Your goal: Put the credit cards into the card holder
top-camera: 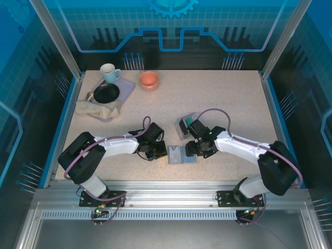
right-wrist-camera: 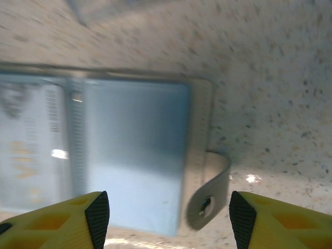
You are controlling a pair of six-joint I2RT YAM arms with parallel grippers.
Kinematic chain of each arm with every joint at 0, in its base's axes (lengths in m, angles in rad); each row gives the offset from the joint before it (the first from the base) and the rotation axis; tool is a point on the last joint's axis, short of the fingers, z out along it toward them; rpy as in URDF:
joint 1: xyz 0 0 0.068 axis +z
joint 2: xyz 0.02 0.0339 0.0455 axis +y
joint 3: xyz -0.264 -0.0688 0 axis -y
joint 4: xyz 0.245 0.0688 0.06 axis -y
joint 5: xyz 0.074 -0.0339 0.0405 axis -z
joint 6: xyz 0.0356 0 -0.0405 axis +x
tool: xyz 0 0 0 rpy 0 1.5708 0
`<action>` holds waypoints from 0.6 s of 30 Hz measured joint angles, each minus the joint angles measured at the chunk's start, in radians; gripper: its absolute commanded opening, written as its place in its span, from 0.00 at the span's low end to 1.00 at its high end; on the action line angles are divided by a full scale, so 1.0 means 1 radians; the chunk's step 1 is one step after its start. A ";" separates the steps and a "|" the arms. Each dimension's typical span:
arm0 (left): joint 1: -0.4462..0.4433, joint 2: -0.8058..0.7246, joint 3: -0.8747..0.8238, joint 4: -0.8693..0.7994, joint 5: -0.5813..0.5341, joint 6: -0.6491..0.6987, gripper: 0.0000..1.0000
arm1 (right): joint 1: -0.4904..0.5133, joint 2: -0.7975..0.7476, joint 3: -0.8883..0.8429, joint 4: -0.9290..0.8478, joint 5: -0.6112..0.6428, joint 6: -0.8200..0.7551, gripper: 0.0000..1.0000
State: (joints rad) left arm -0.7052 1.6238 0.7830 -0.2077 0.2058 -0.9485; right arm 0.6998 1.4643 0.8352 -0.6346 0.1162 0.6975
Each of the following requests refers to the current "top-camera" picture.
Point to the silver plastic card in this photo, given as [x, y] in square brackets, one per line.
[174, 155]

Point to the teal plastic card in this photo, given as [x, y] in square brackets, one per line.
[189, 120]

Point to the clear plastic card box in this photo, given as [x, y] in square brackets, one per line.
[181, 122]

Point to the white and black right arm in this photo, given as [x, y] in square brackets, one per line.
[238, 150]

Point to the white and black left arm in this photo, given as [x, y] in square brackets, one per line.
[119, 147]

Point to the black plastic card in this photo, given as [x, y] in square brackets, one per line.
[183, 129]

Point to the purple plastic tray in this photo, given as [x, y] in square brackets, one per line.
[125, 86]

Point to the orange bowl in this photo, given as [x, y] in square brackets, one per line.
[148, 81]

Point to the beige cloth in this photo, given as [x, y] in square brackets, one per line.
[96, 110]

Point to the black plate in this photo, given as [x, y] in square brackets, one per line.
[106, 93]

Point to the pale blue mug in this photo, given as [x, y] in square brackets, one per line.
[107, 75]

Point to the aluminium mounting rail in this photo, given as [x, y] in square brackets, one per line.
[168, 193]

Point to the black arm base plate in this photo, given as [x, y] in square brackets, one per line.
[88, 198]
[225, 198]

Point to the aluminium side rail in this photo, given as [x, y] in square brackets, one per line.
[64, 124]
[281, 116]

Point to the aluminium frame post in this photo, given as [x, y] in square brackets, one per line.
[57, 39]
[284, 39]

